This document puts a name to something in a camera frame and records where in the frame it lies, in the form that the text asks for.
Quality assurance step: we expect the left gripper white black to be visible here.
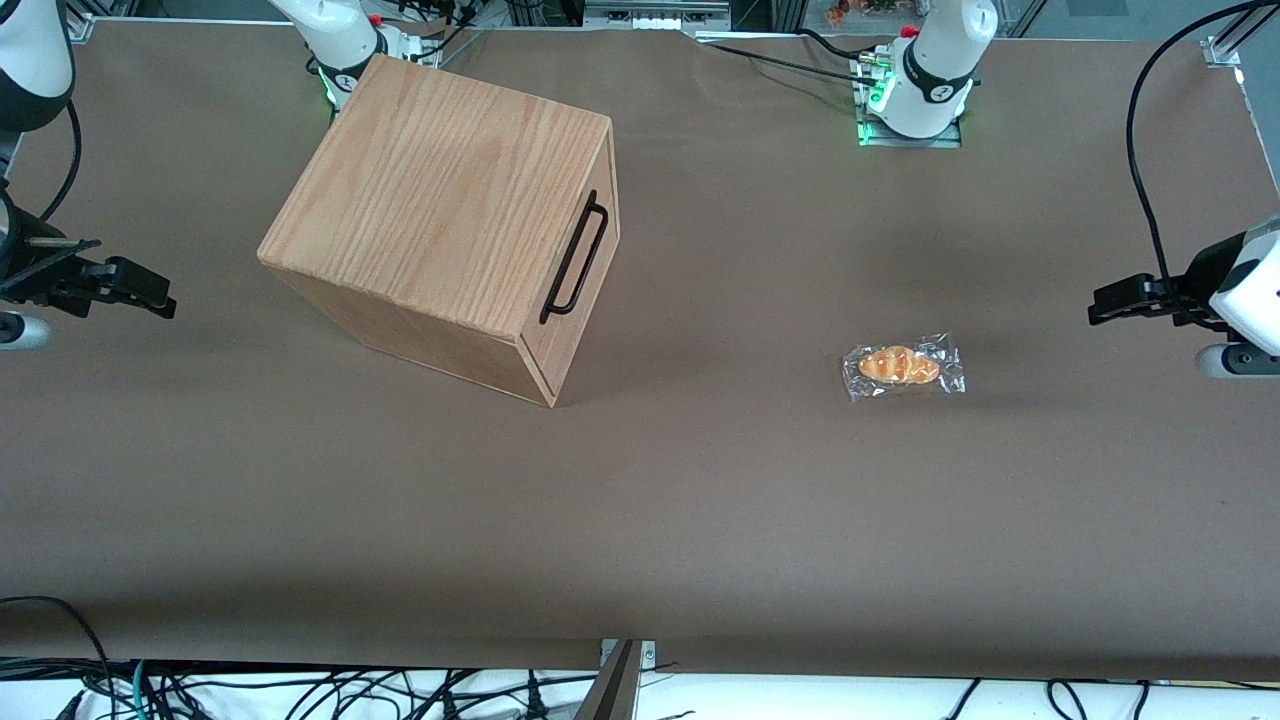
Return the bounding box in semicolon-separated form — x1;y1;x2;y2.
1088;215;1280;336

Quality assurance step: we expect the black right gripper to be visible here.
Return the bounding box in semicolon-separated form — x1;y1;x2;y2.
0;190;178;321

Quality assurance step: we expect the wooden drawer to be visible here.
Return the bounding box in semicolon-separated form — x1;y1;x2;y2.
520;118;621;373

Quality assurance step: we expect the black metal drawer handle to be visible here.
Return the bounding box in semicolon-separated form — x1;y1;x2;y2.
539;189;610;326

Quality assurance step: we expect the wooden drawer cabinet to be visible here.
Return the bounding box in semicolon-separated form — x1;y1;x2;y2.
257;53;622;408

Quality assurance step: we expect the bread roll in clear wrapper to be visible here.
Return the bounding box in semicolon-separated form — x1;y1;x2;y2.
841;332;967;403

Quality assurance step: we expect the dark angled bar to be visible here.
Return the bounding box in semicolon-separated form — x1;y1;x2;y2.
573;640;642;720

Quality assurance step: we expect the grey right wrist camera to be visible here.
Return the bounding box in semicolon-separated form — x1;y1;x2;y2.
0;312;52;352

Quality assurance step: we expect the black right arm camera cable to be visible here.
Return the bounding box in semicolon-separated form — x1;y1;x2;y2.
38;100;83;223

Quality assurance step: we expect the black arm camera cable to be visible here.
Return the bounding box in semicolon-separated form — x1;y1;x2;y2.
38;100;83;223
1127;0;1280;301

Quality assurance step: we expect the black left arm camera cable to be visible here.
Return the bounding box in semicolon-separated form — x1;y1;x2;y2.
1127;0;1280;301

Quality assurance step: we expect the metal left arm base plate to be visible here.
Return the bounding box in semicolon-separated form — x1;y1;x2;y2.
855;55;966;149

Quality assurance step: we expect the aluminium frame profile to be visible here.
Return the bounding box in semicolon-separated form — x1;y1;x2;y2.
1213;0;1280;57

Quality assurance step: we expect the looped black cable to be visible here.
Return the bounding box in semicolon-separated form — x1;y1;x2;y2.
0;596;113;720

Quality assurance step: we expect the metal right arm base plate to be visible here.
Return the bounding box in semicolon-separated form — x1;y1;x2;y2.
380;22;443;67

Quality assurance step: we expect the black cable on table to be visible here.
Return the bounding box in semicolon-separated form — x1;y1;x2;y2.
695;28;866;79

